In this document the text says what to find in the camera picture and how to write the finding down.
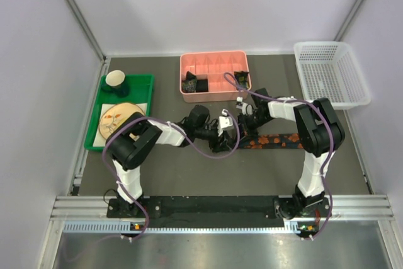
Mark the pink divided organizer box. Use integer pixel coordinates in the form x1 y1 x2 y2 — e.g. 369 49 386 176
179 50 249 103

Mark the green plastic tray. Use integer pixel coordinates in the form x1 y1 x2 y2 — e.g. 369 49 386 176
84 74 154 151

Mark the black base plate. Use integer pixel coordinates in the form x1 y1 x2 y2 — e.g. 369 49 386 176
106 195 333 228

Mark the aluminium frame rail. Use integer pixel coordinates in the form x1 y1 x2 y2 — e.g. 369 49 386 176
64 0 106 62

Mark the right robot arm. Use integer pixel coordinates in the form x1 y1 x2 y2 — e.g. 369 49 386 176
236 89 345 219

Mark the rolled dark floral tie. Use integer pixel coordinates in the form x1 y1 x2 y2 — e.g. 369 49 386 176
181 71 198 93

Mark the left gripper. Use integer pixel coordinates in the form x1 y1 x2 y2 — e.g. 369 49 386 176
195 123 231 152

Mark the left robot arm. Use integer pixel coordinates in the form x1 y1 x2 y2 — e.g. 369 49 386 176
102 105 241 217

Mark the white perforated plastic basket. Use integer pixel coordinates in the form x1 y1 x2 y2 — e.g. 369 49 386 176
293 41 371 110

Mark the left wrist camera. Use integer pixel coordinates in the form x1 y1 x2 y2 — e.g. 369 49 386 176
217 109 234 136

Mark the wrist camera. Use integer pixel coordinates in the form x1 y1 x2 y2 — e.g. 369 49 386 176
236 96 253 115
217 109 234 136

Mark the rolled navy yellow floral tie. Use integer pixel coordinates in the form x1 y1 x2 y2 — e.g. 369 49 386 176
234 71 250 89

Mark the black orange floral tie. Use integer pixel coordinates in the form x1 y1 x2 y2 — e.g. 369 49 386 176
233 133 303 149

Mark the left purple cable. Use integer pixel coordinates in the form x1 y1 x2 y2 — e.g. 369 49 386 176
101 114 242 241

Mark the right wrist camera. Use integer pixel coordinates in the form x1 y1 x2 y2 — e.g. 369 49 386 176
236 96 253 115

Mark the round painted wooden plate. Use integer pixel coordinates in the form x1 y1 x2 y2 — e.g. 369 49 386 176
98 102 147 142

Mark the grey slotted cable duct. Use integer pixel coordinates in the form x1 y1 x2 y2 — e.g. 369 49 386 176
64 221 301 234

